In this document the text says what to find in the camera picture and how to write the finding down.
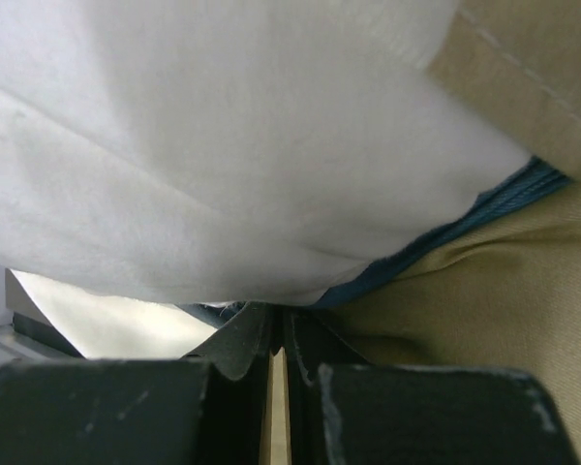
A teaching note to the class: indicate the white pillow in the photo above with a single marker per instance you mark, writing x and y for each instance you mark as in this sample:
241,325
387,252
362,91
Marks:
155,153

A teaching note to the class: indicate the checkered blue beige white pillowcase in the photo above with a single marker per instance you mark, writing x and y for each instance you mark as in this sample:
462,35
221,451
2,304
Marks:
503,283

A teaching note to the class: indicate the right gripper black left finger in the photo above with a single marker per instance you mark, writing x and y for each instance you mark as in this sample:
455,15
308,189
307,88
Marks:
207,407

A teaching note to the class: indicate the grey slotted cable duct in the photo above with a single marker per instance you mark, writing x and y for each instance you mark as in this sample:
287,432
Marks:
11,346

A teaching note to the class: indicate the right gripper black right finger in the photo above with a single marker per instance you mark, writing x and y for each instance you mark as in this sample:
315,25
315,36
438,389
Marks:
346,410

